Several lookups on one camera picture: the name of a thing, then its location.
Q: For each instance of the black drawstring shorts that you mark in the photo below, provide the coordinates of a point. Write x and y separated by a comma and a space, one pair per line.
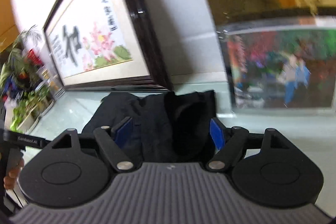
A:
167, 127

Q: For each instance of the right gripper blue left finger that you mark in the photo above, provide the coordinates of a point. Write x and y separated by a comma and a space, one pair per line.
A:
120, 133

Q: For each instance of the large framed couple photo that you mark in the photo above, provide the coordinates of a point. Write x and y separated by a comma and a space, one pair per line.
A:
280, 63

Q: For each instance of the tall palm plant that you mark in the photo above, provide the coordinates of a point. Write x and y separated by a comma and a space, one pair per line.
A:
19, 73

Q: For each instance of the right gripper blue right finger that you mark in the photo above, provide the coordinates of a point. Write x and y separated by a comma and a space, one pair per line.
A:
228, 141

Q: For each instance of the person's left hand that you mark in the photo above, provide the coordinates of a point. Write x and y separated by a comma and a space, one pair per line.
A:
11, 179

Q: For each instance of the framed lotus cross-stitch picture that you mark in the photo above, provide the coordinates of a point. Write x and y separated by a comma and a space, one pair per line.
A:
105, 44

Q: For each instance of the small potted green plant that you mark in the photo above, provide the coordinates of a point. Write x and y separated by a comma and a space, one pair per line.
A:
30, 108

